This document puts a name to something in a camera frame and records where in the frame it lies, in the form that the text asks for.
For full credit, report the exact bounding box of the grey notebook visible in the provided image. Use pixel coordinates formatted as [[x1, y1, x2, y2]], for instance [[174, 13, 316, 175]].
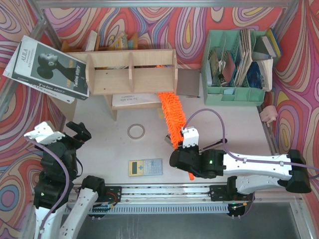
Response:
[[176, 69, 200, 97]]

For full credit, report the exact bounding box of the yellow blue calculator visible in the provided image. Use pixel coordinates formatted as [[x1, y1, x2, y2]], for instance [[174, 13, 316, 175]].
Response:
[[129, 158, 163, 177]]

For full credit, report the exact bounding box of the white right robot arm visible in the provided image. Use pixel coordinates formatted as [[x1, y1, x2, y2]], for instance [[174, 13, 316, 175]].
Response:
[[169, 147, 312, 201]]

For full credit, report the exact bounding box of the spiral notepad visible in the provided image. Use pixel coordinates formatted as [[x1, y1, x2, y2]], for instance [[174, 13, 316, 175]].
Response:
[[112, 93, 160, 107]]

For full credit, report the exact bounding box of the green desk organizer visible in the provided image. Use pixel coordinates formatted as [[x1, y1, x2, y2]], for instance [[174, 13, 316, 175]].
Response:
[[201, 30, 266, 107]]

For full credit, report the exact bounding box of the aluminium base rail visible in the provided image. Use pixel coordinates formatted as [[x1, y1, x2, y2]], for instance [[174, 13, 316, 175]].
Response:
[[104, 183, 250, 205]]

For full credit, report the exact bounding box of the clear tape roll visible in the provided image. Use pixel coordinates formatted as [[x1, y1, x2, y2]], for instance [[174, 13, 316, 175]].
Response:
[[127, 123, 146, 140]]

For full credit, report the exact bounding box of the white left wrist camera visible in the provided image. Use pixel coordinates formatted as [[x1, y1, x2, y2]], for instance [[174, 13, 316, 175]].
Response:
[[24, 120, 66, 145]]

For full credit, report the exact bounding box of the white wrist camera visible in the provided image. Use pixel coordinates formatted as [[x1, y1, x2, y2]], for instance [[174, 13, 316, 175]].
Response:
[[181, 126, 199, 148], [24, 120, 66, 145]]

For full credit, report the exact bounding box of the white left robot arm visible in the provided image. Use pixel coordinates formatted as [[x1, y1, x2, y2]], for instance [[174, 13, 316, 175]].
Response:
[[24, 121, 106, 239]]

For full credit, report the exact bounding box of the wooden bookshelf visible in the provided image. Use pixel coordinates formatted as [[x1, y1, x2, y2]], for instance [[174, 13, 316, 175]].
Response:
[[85, 48, 178, 121]]

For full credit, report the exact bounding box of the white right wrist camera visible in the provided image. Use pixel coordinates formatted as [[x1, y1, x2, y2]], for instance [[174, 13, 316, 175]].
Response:
[[181, 126, 199, 148]]

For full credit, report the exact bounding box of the black Twins story book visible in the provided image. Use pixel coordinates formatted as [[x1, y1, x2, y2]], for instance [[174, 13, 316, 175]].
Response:
[[12, 35, 89, 100]]

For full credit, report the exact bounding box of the black marker pen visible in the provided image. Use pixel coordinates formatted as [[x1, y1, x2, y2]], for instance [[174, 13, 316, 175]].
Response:
[[199, 139, 223, 151]]

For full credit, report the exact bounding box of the orange chenille duster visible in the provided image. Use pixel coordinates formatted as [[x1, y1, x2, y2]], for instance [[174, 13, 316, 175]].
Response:
[[154, 64, 195, 181]]

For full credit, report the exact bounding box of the blue yellow book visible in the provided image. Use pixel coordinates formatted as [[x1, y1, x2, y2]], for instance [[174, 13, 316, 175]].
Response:
[[260, 28, 282, 59]]

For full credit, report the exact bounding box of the grey stapler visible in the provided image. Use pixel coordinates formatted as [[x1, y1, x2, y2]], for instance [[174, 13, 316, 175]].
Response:
[[164, 134, 173, 147]]

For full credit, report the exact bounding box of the white book under stack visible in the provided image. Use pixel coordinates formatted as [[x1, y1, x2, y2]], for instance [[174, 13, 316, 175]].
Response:
[[3, 47, 75, 104]]

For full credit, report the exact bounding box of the pink pig figurine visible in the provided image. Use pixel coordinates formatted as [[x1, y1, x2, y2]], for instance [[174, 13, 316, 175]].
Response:
[[260, 106, 278, 127]]

